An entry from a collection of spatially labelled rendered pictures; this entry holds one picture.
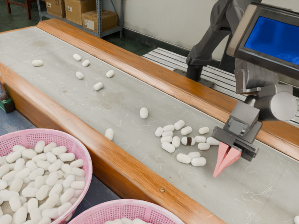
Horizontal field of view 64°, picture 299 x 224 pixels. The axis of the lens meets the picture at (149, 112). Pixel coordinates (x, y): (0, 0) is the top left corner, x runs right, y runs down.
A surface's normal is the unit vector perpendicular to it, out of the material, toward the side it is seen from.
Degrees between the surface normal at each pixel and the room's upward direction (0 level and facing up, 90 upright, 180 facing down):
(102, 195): 0
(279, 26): 58
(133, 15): 90
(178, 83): 0
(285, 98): 49
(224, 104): 0
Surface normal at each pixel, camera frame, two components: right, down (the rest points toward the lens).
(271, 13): -0.48, -0.06
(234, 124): -0.58, 0.22
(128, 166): 0.10, -0.79
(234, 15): -0.97, 0.07
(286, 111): 0.13, -0.04
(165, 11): -0.56, 0.46
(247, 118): -0.33, -0.33
